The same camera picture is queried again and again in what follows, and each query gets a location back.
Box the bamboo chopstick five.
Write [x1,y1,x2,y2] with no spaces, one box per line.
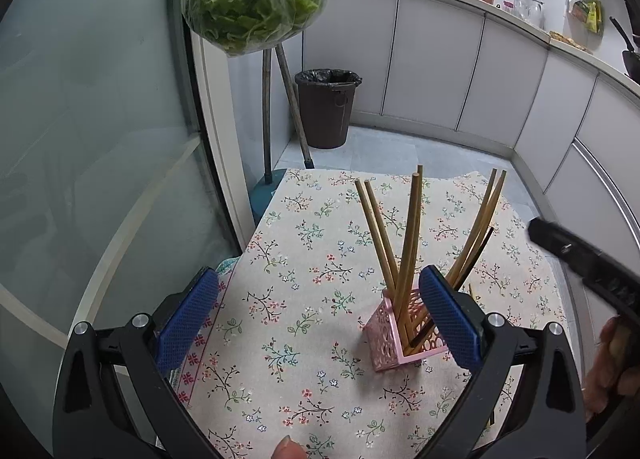
[446,168,497,286]

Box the bamboo chopstick six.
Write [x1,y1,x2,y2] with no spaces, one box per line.
[409,168,508,340]

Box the bamboo chopstick four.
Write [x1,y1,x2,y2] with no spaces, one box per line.
[394,172,422,346]

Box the pink perforated utensil holder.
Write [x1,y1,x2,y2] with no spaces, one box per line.
[364,285,447,372]

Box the bamboo chopstick three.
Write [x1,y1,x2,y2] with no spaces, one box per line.
[364,180,399,287]

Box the bamboo chopstick two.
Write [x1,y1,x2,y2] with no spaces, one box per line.
[355,178,396,297]

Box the bamboo chopstick one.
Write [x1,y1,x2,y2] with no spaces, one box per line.
[401,164,423,352]

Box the white kitchen cabinet run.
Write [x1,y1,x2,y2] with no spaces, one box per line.
[302,0,639,268]

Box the person's right hand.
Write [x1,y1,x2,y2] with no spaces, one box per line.
[582,317,639,421]

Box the person's left hand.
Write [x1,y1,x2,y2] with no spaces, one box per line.
[271,435,307,459]

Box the black wok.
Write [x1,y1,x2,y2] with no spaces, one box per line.
[610,17,640,83]

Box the green yellow snack bag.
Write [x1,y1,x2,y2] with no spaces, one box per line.
[570,0,603,35]

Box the dark brown trash bin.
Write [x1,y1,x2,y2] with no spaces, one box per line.
[295,69,362,149]

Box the broom handle grey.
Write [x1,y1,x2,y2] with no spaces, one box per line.
[262,49,273,185]

